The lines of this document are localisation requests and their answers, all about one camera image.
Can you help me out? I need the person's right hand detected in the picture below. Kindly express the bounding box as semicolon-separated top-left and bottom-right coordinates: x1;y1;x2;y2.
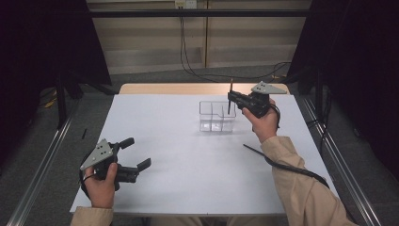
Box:
242;98;281;144

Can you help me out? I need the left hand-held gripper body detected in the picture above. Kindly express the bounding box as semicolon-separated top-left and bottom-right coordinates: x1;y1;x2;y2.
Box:
79;138;140;192

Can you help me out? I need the white table cover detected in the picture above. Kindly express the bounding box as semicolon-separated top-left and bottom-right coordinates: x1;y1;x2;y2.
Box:
69;93;346;218

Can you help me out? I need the person's right leg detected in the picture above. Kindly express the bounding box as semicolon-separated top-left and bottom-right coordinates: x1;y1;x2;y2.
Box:
225;216;279;226

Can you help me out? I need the black horizontal bar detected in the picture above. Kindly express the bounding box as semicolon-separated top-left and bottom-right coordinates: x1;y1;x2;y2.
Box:
88;8;310;18

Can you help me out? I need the right hand-held gripper cable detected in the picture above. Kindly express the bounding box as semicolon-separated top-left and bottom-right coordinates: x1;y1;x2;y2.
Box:
263;103;332;190

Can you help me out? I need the person's leg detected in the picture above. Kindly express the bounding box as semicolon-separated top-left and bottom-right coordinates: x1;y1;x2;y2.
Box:
147;216;203;226
225;216;279;226

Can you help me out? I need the person's left hand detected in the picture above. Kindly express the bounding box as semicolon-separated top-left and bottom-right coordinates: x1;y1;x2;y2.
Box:
83;162;119;210

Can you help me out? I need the left hand-held gripper cable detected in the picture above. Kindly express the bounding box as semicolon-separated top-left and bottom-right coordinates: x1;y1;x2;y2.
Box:
78;156;96;200

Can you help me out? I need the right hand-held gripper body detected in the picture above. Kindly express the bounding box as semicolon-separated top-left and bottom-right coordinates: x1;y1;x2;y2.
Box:
241;80;288;120

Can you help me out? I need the black curtain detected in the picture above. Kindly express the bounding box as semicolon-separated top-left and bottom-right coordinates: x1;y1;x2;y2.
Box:
0;0;113;170
286;0;399;183

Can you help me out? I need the clear plastic organizer box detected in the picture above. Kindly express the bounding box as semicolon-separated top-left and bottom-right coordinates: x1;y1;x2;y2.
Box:
199;100;237;133

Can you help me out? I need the metal floor rail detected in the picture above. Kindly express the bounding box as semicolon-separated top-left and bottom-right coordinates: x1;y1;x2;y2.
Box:
6;100;83;226
302;95;382;226

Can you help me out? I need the person's left leg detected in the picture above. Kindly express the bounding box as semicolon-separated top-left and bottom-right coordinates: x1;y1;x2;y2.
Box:
147;216;203;226

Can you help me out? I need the wall outlet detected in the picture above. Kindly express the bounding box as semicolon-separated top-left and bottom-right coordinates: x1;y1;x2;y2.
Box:
174;0;198;9

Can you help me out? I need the black hanging cable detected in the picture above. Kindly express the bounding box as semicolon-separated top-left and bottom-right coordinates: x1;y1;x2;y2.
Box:
179;6;293;81
180;15;222;84

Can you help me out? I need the black metal stand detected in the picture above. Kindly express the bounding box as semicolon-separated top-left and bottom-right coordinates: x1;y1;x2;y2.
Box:
55;70;117;130

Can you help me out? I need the hand-held gripper cable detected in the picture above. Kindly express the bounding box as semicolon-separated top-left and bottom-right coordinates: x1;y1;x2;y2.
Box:
263;103;332;190
78;156;96;200

